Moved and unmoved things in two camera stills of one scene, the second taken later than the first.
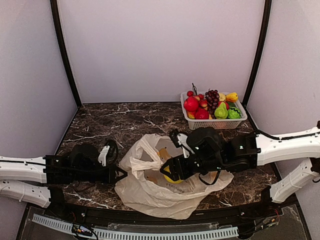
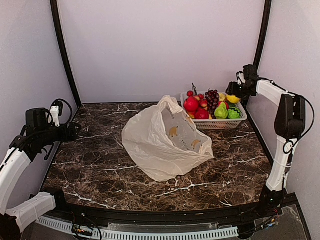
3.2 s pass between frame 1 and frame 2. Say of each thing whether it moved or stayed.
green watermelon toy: stayed
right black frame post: stayed
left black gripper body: moved
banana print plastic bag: moved
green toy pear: stayed
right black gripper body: moved
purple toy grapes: stayed
